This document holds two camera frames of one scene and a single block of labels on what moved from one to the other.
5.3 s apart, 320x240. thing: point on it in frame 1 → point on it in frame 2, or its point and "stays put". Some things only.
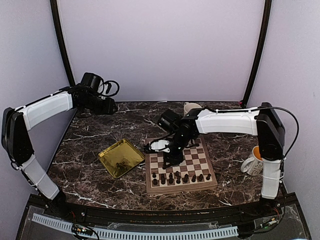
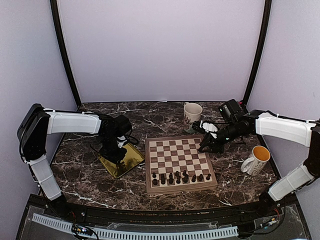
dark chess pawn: (170, 178) stays put
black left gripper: (108, 108) → (116, 158)
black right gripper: (175, 160) → (216, 147)
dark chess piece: (178, 181) stays put
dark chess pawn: (163, 179) stays put
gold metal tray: (121, 158) stays put
